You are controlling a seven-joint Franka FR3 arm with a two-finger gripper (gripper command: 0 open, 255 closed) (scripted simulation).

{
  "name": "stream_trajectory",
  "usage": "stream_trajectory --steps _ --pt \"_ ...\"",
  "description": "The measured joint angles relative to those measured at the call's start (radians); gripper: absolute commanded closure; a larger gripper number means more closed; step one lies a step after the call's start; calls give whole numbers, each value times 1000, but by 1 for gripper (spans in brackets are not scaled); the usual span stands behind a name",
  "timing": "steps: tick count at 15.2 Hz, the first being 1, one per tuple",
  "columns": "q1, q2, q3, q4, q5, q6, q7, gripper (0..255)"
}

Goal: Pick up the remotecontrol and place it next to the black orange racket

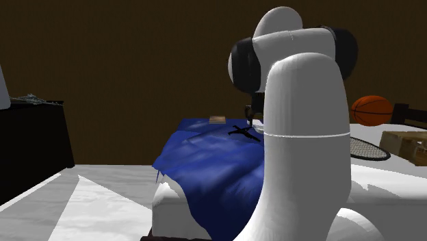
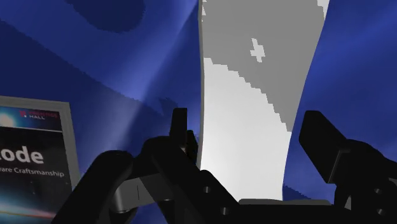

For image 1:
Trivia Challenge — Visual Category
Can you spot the white flat object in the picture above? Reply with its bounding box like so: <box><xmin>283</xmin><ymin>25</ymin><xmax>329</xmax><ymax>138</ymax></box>
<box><xmin>251</xmin><ymin>120</ymin><xmax>266</xmax><ymax>135</ymax></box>

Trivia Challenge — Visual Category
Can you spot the black cross-shaped object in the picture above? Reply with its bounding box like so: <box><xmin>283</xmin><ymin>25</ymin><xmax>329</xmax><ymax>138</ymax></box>
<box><xmin>227</xmin><ymin>125</ymin><xmax>262</xmax><ymax>143</ymax></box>

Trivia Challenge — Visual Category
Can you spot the blue blanket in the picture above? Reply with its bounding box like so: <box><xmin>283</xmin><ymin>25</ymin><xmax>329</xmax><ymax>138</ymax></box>
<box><xmin>152</xmin><ymin>117</ymin><xmax>268</xmax><ymax>241</ymax></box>

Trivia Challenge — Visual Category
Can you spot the orange basketball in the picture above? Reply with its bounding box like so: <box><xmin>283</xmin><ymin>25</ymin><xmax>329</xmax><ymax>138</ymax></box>
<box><xmin>350</xmin><ymin>95</ymin><xmax>395</xmax><ymax>127</ymax></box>

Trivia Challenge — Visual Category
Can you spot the black racket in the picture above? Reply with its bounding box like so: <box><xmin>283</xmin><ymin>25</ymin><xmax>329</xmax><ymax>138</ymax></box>
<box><xmin>349</xmin><ymin>136</ymin><xmax>391</xmax><ymax>162</ymax></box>

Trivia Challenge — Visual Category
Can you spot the white bed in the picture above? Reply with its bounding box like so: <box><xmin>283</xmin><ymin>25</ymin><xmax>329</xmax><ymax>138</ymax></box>
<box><xmin>140</xmin><ymin>117</ymin><xmax>427</xmax><ymax>241</ymax></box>

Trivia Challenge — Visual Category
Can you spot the grey crumpled object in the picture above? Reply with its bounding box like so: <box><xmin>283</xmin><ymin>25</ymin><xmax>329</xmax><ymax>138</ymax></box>
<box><xmin>9</xmin><ymin>93</ymin><xmax>64</xmax><ymax>107</ymax></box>

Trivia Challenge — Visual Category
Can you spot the black cabinet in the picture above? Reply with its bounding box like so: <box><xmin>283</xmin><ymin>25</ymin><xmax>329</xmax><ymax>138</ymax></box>
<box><xmin>0</xmin><ymin>99</ymin><xmax>75</xmax><ymax>206</ymax></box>

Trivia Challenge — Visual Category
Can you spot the white upright object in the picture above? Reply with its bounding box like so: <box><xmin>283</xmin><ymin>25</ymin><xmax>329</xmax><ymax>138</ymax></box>
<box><xmin>0</xmin><ymin>64</ymin><xmax>12</xmax><ymax>111</ymax></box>

